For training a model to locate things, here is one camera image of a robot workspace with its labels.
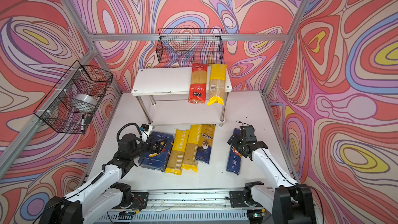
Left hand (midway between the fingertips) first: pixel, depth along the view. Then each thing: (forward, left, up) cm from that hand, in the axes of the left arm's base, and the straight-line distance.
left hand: (162, 137), depth 83 cm
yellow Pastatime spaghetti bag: (-6, -8, -9) cm, 14 cm away
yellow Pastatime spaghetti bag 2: (-3, -16, -9) cm, 19 cm away
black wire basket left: (+8, +43, +17) cm, 47 cm away
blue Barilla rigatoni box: (-12, +1, -4) cm, 13 cm away
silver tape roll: (+10, +34, +21) cm, 41 cm away
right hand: (-2, -40, -6) cm, 40 cm away
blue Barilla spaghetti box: (-9, -40, -8) cm, 42 cm away
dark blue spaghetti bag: (+1, -24, -9) cm, 25 cm away
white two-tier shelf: (+12, -3, +22) cm, 25 cm away
